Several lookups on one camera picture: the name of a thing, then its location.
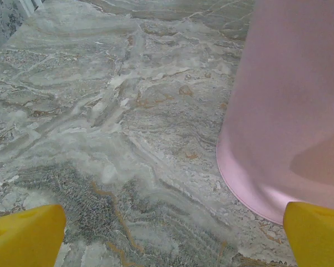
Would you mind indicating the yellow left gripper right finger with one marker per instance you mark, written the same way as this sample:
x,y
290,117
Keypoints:
x,y
317,239

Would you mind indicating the pink straw holder cup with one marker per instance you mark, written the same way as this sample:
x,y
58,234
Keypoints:
x,y
281,97

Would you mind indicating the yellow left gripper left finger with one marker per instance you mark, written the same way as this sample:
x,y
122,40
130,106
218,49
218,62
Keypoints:
x,y
25,239

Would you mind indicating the aluminium left frame post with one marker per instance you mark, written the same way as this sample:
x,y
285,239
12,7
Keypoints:
x,y
30,5

